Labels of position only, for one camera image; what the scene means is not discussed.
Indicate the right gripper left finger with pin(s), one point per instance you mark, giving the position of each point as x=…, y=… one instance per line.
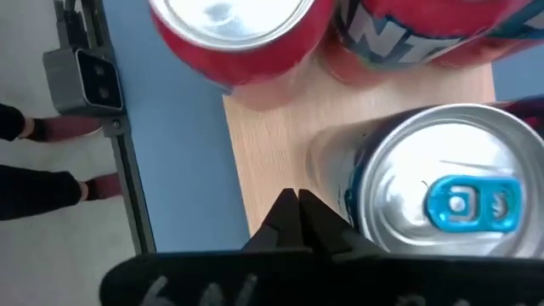
x=255, y=276

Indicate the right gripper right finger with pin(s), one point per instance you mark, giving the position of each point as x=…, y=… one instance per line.
x=404, y=280

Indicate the wooden shelf with black frame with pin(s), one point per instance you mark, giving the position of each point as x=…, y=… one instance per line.
x=276, y=149

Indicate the black table border frame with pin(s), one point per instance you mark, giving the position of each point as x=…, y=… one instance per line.
x=132, y=191

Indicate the light blue slim can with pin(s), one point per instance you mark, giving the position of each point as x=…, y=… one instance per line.
x=404, y=170

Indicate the person's legs and shoes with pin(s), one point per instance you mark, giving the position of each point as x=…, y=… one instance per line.
x=34, y=191

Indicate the blue table mat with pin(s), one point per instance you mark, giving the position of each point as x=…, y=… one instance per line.
x=183, y=170

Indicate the grey table-level camera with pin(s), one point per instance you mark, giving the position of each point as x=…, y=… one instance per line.
x=72, y=81

